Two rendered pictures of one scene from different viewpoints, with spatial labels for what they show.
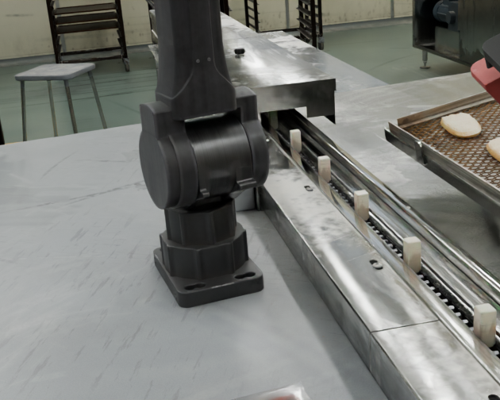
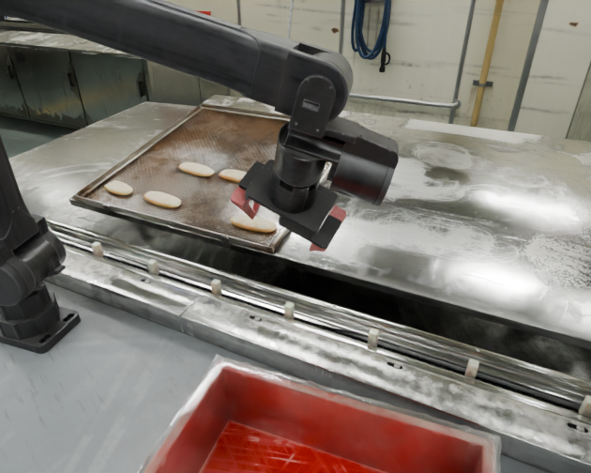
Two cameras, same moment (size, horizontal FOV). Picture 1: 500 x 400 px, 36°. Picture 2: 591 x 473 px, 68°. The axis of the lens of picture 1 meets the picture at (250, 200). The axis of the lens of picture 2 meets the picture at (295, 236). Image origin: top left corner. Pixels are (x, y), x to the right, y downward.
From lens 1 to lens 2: 0.29 m
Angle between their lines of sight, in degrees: 50
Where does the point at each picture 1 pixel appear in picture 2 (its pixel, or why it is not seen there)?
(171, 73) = not seen: outside the picture
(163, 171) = (11, 284)
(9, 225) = not seen: outside the picture
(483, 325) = (218, 288)
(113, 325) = (8, 387)
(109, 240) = not seen: outside the picture
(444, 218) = (134, 239)
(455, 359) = (224, 309)
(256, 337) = (108, 345)
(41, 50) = not seen: outside the picture
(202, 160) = (34, 267)
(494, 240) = (168, 242)
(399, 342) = (196, 313)
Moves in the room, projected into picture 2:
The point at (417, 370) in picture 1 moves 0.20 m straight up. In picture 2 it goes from (216, 321) to (201, 205)
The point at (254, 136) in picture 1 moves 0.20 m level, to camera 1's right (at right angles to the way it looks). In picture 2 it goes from (53, 241) to (159, 194)
